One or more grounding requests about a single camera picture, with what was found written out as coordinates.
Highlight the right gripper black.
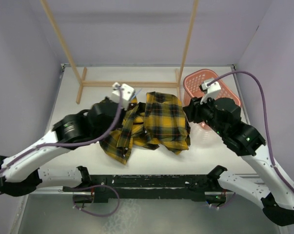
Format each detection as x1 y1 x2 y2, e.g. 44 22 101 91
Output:
183 92 227 137

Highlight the yellow black plaid shirt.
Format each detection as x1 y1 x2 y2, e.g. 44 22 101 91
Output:
99 92 191 164

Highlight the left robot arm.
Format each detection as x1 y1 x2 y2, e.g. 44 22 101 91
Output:
0 97 134 197

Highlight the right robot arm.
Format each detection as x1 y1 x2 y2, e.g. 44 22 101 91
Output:
183 97 294 226

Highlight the pink plastic basket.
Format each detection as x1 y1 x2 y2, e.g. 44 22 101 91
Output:
182 69 242 144

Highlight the wooden clothes rack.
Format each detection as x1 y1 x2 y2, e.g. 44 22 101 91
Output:
39 0 200 105

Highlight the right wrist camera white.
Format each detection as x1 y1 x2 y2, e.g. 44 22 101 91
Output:
199 78 221 105

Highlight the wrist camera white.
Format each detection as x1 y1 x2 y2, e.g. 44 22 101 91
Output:
110 82 136 110
199 78 221 105

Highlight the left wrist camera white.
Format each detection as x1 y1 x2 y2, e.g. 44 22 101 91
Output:
110 82 136 110

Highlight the aluminium rail frame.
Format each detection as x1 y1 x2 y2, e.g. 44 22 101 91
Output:
19 63 276 195

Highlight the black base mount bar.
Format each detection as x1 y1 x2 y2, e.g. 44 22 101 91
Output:
88 174 235 204

